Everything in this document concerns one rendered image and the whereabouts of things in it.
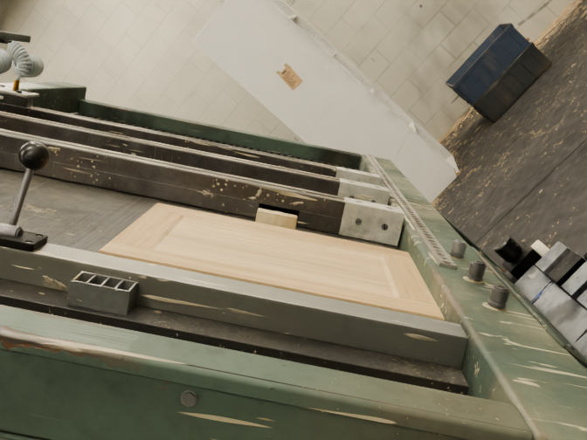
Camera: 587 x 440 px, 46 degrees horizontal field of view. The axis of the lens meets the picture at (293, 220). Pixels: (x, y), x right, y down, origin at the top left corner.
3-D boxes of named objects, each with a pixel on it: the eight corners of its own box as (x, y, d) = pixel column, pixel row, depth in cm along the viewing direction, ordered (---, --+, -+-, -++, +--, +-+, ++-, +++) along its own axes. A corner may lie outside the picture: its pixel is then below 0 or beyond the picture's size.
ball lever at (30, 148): (17, 240, 83) (49, 139, 87) (-15, 234, 83) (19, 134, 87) (26, 249, 86) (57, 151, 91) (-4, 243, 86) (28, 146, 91)
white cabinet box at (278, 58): (460, 174, 499) (242, -24, 476) (403, 230, 517) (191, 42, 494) (452, 154, 556) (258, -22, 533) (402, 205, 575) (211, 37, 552)
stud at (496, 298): (507, 312, 94) (512, 291, 93) (489, 308, 94) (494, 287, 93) (501, 305, 96) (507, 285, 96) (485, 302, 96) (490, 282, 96)
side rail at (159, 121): (355, 183, 269) (362, 156, 266) (75, 128, 267) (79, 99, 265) (355, 181, 276) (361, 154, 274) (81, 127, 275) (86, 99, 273)
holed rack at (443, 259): (457, 269, 113) (458, 265, 113) (438, 265, 113) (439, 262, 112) (372, 155, 274) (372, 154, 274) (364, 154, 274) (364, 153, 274)
